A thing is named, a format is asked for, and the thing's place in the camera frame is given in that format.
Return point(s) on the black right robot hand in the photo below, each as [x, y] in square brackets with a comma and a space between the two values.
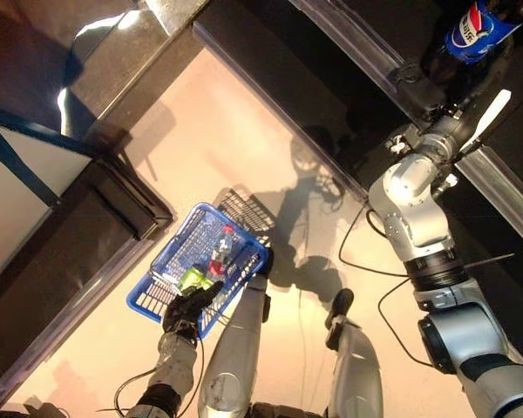
[457, 117]

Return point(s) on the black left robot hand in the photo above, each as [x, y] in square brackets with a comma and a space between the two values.
[185, 311]

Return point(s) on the blue plastic shopping basket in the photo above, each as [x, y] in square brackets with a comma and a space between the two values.
[137, 305]

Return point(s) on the clear water bottle red cap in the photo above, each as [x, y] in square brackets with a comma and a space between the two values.
[221, 254]

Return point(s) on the Pepsi cola bottle blue cap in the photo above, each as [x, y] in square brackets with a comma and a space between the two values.
[475, 35]

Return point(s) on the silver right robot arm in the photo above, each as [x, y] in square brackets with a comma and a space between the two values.
[409, 209]

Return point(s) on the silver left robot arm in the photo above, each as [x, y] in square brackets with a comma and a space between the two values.
[174, 366]

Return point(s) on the green drink can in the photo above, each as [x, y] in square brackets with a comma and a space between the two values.
[194, 278]

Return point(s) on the white flat wrist tab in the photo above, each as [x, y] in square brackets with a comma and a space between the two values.
[492, 113]

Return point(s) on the silver left robot leg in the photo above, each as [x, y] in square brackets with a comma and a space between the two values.
[235, 348]

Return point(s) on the silver robot leg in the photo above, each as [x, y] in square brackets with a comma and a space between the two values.
[357, 370]
[235, 348]

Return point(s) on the black low shelf unit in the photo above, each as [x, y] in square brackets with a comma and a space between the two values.
[126, 196]

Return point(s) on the black base plinth board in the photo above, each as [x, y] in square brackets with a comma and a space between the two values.
[287, 87]

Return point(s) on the silver right robot leg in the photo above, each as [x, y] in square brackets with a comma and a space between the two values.
[357, 370]

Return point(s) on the dark end base plinth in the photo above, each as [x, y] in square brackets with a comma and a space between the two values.
[126, 65]

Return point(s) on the brown end panel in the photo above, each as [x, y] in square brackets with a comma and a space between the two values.
[17, 52]

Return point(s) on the black shelf board clear rail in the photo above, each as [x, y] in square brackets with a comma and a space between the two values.
[518, 143]
[375, 15]

